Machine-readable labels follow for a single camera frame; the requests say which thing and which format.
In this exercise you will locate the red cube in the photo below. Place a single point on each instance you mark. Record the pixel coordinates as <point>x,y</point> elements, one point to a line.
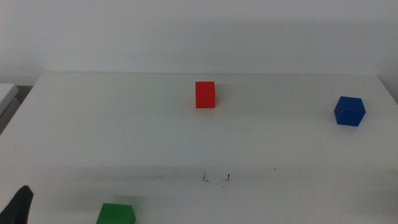
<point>205,95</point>

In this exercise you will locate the green cube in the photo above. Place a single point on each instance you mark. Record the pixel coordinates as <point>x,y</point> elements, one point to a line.
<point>115,214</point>

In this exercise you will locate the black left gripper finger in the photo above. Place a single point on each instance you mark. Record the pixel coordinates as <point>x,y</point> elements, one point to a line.
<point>17,208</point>

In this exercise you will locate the blue cube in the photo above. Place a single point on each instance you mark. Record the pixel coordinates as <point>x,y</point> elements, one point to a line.
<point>349,112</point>

